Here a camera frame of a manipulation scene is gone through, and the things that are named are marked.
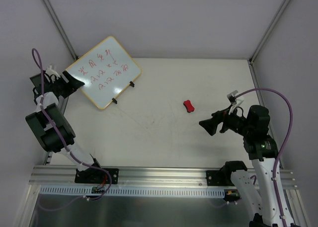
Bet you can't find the aluminium mounting rail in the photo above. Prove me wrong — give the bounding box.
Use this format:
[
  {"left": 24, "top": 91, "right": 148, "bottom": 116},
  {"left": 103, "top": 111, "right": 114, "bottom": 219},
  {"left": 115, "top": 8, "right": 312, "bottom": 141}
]
[{"left": 28, "top": 165, "right": 298, "bottom": 191}]

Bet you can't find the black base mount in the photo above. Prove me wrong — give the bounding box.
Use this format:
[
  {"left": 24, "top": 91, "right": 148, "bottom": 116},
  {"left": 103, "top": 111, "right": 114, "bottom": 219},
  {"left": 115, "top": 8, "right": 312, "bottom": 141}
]
[
  {"left": 75, "top": 168, "right": 119, "bottom": 184},
  {"left": 206, "top": 170, "right": 234, "bottom": 186}
]

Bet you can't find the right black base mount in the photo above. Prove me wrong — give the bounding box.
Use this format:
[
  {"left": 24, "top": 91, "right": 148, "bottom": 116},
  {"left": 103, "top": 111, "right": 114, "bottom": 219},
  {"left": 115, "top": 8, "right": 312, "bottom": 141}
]
[{"left": 206, "top": 170, "right": 234, "bottom": 186}]

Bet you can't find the slotted cable duct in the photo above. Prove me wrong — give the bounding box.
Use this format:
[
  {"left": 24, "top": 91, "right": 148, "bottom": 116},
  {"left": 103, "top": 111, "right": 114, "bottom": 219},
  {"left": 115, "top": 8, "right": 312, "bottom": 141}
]
[{"left": 39, "top": 185, "right": 225, "bottom": 199}]

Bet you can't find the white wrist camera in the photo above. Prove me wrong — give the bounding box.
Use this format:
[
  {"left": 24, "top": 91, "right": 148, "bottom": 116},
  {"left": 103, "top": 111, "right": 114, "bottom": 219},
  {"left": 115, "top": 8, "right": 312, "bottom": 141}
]
[
  {"left": 227, "top": 90, "right": 244, "bottom": 114},
  {"left": 45, "top": 65, "right": 60, "bottom": 78}
]

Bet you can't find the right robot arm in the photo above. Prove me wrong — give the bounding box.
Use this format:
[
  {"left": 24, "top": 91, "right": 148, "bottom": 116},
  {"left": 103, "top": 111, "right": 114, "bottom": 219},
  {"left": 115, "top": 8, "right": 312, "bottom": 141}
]
[{"left": 199, "top": 105, "right": 296, "bottom": 227}]

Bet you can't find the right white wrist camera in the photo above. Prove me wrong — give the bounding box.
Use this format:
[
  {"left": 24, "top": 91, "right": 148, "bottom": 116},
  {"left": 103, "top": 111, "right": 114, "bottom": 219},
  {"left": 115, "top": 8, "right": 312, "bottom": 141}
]
[{"left": 227, "top": 90, "right": 244, "bottom": 114}]

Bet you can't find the yellow framed whiteboard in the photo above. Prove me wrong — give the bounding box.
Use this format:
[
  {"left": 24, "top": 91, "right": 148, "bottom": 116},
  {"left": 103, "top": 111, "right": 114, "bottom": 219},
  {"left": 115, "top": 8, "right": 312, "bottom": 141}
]
[{"left": 66, "top": 36, "right": 142, "bottom": 110}]

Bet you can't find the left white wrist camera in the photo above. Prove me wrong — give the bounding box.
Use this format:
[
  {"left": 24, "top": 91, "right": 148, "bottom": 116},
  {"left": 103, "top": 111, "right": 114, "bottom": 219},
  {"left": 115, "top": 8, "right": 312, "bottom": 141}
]
[{"left": 45, "top": 65, "right": 60, "bottom": 78}]

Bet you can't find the red bone-shaped eraser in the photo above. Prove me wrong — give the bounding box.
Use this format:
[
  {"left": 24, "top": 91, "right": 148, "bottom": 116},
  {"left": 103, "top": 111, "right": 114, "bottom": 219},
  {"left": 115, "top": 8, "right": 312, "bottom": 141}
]
[{"left": 183, "top": 100, "right": 195, "bottom": 113}]

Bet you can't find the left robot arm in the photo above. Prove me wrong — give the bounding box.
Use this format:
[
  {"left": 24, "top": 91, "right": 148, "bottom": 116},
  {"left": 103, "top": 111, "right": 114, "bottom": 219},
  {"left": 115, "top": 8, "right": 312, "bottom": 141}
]
[{"left": 25, "top": 71, "right": 107, "bottom": 183}]

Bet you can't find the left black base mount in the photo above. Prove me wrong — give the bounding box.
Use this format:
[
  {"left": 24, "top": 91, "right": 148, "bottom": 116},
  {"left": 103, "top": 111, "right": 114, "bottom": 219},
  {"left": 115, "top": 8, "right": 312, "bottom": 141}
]
[{"left": 75, "top": 168, "right": 119, "bottom": 184}]

